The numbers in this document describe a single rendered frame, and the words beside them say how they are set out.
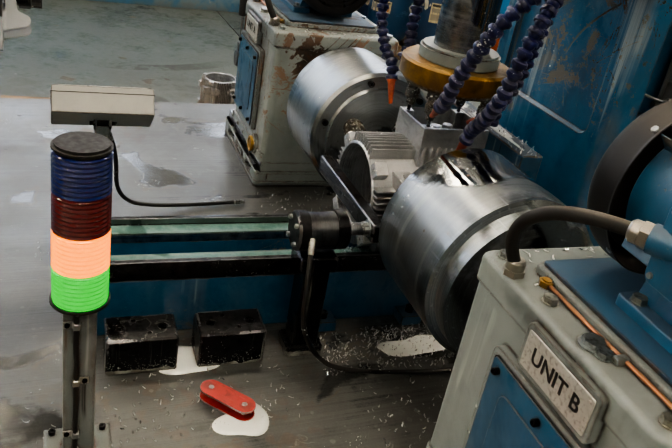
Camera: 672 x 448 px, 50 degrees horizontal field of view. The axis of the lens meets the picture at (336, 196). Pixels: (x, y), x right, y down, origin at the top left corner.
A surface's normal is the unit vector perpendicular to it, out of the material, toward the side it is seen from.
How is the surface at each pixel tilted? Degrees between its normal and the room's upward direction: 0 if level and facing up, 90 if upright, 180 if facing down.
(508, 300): 90
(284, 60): 90
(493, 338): 90
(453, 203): 43
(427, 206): 54
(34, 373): 0
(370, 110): 90
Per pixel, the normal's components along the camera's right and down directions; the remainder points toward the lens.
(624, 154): -0.80, -0.33
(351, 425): 0.16, -0.89
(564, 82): -0.93, 0.00
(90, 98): 0.36, -0.21
